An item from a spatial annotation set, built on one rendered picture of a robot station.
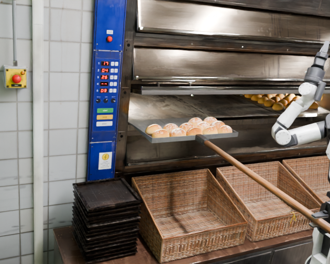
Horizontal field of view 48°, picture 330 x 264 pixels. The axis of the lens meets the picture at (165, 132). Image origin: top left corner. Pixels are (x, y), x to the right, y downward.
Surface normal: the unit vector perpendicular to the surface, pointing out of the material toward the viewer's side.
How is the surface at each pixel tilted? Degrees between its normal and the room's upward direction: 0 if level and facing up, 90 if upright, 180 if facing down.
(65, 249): 0
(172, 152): 70
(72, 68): 90
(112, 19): 90
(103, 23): 90
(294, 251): 90
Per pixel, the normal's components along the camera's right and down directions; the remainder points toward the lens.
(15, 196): 0.43, 0.35
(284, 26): 0.44, 0.00
